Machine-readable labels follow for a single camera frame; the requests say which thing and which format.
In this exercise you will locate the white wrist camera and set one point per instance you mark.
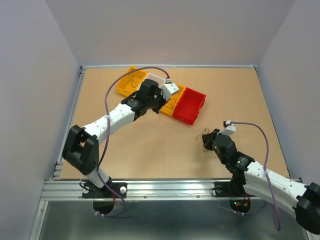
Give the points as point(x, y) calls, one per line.
point(171, 87)
point(229, 128)

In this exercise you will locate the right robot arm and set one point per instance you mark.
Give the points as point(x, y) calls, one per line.
point(249, 177)

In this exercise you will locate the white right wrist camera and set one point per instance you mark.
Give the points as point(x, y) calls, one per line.
point(229, 128)

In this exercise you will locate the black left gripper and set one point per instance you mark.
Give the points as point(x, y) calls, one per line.
point(159, 93)

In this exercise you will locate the red bin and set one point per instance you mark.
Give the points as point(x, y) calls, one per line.
point(188, 106)

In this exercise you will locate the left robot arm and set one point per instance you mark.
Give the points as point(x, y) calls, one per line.
point(81, 148)

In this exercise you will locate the white bin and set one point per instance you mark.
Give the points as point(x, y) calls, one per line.
point(160, 80)

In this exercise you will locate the aluminium table frame rail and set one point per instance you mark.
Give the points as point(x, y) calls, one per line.
point(137, 190)

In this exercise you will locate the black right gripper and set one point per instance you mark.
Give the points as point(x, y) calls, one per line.
point(208, 138)

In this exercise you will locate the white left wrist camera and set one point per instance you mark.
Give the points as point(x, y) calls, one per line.
point(171, 87)

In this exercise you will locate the far yellow bin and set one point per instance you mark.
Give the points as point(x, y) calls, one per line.
point(130, 83)

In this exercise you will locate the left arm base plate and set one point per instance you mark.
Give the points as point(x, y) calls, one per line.
point(106, 203)

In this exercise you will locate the near yellow bin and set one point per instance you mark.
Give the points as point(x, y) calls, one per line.
point(169, 108)

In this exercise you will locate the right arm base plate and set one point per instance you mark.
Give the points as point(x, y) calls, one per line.
point(239, 202)

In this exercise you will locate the yellow bin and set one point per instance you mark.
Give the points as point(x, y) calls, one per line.
point(130, 83)
point(169, 108)

